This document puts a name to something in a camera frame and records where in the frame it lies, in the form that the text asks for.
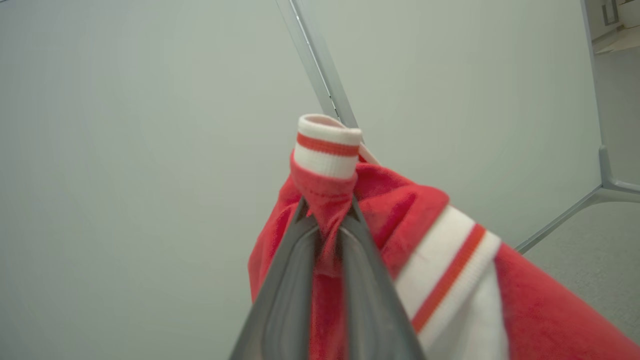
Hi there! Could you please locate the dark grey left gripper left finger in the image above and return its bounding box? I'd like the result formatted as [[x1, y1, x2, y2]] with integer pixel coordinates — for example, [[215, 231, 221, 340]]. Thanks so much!
[[229, 198, 320, 360]]

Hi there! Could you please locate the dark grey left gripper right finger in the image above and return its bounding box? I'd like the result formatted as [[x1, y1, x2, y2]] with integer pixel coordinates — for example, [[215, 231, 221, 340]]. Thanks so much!
[[338, 196, 427, 360]]

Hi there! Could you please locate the red basketball jersey number 23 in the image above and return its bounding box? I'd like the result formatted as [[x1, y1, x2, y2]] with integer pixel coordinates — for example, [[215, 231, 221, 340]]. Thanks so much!
[[247, 113, 640, 360]]

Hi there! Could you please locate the grey metal partition post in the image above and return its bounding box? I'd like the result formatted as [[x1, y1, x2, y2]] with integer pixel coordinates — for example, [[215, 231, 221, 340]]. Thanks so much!
[[274, 0, 360, 130]]

